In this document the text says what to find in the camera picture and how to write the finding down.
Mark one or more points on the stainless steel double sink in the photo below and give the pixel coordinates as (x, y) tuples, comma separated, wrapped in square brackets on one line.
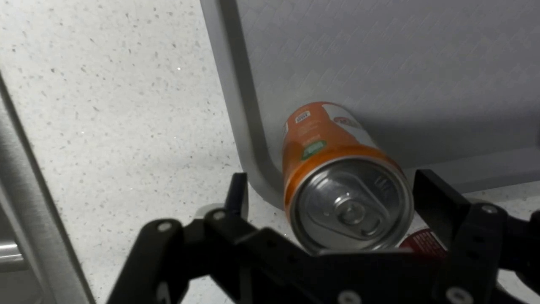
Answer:
[(35, 224)]

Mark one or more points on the red soda can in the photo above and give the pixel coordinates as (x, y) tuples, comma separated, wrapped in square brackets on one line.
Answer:
[(428, 243)]

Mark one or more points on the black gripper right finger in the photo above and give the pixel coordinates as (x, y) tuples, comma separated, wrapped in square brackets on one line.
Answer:
[(478, 241)]

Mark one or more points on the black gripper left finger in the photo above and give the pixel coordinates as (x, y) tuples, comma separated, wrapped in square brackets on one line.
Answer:
[(187, 258)]

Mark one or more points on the grey plastic tray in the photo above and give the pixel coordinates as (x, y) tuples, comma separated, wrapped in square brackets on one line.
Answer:
[(394, 67)]

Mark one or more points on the orange soda can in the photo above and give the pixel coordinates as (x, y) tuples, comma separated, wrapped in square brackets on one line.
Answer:
[(327, 168)]

